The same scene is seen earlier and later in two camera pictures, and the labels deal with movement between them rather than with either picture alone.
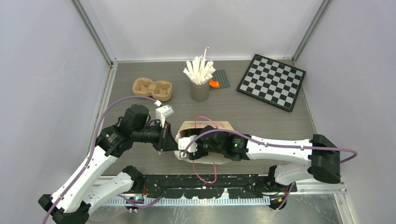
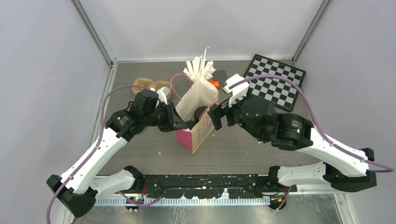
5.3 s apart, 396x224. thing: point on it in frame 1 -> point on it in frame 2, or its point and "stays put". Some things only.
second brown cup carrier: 159,90 stays put
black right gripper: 200,152 -> 215,111
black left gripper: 168,141 -> 171,124
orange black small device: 219,80 stays put
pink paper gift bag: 193,128 -> 196,93
